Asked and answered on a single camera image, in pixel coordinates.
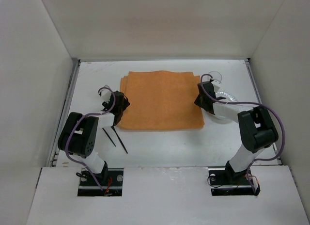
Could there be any orange cloth placemat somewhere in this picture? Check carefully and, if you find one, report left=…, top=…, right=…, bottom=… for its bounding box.
left=118, top=71, right=204, bottom=131

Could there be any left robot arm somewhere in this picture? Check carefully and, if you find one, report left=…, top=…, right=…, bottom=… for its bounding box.
left=58, top=86, right=130, bottom=185

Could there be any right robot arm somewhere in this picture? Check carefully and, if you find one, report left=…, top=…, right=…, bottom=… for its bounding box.
left=194, top=80, right=279, bottom=182

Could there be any white bowl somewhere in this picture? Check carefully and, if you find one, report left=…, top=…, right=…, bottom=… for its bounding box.
left=214, top=92, right=238, bottom=123

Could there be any black plastic knife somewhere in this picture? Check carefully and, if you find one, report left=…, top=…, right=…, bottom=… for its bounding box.
left=111, top=126, right=128, bottom=154

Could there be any clear plastic cup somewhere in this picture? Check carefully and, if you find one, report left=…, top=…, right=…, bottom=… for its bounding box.
left=208, top=71, right=222, bottom=83

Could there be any black plastic fork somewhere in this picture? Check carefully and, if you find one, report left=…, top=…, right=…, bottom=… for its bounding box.
left=102, top=128, right=116, bottom=147

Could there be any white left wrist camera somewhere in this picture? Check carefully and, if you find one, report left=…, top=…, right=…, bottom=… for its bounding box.
left=97, top=85, right=112, bottom=101

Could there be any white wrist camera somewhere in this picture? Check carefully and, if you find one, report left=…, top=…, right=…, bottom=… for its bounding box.
left=210, top=79, right=221, bottom=92
left=97, top=85, right=112, bottom=101

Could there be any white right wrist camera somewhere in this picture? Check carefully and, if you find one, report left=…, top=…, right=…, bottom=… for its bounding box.
left=210, top=79, right=221, bottom=92

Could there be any right aluminium frame rail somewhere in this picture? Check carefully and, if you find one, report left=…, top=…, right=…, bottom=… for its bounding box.
left=242, top=59, right=266, bottom=106

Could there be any aluminium frame rail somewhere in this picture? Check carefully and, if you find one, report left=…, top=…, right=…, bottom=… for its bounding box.
left=46, top=58, right=81, bottom=167
left=242, top=59, right=266, bottom=106

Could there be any left aluminium frame rail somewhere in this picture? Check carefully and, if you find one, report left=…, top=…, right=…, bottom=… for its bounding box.
left=46, top=58, right=81, bottom=167

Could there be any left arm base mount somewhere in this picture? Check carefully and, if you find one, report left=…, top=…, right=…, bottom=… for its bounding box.
left=76, top=168, right=124, bottom=197

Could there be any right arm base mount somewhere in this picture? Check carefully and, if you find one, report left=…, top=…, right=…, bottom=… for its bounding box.
left=207, top=167, right=261, bottom=196

